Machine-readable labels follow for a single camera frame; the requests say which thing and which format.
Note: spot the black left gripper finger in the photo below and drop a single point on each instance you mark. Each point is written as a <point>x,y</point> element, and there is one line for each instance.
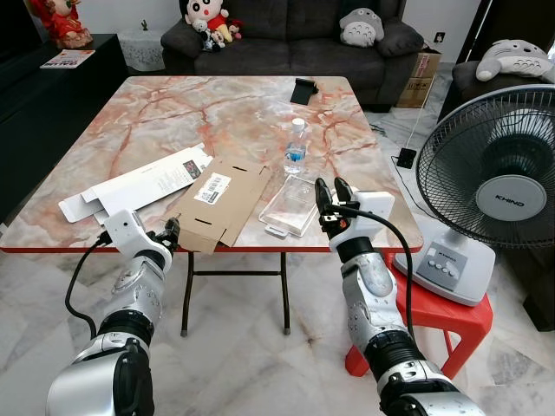
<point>173,243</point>
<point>174,227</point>

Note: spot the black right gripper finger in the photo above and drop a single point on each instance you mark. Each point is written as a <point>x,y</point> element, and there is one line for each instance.
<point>343,192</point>
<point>323,196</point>

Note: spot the white carton box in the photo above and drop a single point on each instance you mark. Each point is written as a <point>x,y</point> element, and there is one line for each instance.
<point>139,184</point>

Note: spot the brown cardboard box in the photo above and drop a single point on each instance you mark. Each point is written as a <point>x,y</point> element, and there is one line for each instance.
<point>421,78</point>
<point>230,204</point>

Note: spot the clear plastic packaging tray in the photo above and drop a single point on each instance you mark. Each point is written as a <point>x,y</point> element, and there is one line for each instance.
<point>290,208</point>

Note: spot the clear plastic water bottle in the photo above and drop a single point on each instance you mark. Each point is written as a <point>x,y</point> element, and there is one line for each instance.
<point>295,147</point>

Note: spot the black power adapter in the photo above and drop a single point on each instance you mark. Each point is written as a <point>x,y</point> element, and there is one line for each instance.
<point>406,159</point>

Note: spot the small black phone stand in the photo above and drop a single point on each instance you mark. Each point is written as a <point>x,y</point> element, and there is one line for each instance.
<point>303,89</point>

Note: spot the red plastic stool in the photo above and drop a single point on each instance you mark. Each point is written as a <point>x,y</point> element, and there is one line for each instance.
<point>434,312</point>

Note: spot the black and grey table fan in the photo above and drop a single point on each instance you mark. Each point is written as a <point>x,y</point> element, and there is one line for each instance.
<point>494,173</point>

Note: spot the dark grey sofa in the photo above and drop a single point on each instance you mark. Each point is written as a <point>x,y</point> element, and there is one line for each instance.
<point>286,35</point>

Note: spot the small grey Totoro plush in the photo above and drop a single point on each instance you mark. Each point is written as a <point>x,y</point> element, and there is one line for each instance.
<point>361,28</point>

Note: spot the black cabinet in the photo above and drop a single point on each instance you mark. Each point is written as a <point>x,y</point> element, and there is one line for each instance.
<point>43,113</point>

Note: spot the white lace covered stool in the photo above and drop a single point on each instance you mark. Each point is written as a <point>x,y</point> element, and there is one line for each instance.
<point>141,50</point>

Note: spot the red and white magazine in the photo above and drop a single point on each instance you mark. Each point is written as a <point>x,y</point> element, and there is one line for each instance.
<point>68,59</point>

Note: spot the small green potted plant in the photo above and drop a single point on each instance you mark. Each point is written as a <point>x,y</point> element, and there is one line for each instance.
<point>146,24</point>

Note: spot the cartoon boy doll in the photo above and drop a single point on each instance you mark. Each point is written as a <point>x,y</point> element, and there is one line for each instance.
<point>208,17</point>

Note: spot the large grey Totoro plush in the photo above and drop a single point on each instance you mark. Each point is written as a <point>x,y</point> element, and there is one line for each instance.
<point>516,61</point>

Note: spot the dark wooden door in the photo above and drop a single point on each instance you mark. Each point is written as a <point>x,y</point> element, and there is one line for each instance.
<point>486,26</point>

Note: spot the red dressed figurine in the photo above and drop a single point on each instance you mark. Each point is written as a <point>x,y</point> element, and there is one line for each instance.
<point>61,22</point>

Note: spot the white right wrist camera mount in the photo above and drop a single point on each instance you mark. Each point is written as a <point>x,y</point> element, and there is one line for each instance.
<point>373,206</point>

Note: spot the black metal table leg frame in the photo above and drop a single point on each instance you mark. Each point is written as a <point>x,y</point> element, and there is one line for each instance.
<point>234,271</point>

